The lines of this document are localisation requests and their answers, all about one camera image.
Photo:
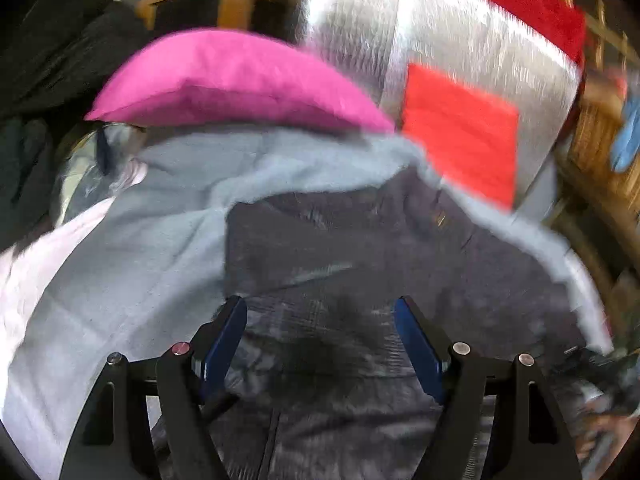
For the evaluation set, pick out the wooden shelf unit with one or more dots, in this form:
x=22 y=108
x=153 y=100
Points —
x=598 y=209

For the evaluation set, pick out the pink pillow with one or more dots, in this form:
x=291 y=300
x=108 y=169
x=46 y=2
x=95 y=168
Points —
x=208 y=75

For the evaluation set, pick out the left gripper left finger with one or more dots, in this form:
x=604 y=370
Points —
x=112 y=438

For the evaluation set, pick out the silver foil insulation mat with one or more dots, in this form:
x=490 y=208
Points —
x=373 y=41

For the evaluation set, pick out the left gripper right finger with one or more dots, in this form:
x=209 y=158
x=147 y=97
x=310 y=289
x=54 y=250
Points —
x=528 y=439

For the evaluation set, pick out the black quilted jacket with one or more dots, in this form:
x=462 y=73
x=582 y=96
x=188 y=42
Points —
x=323 y=387

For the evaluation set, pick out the clear plastic bag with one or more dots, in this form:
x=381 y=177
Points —
x=100 y=165

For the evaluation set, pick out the red-orange cushion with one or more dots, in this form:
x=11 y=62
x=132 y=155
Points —
x=469 y=134

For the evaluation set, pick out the black clothes pile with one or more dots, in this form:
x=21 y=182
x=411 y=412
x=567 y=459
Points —
x=63 y=53

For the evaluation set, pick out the light blue cloth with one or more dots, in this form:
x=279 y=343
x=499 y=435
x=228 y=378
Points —
x=625 y=146

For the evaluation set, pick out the grey knit blanket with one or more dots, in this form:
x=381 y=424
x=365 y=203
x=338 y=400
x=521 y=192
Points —
x=111 y=293

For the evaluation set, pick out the pink striped sheet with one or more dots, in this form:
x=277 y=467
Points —
x=25 y=273

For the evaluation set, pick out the wicker basket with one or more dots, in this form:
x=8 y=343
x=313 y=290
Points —
x=595 y=132

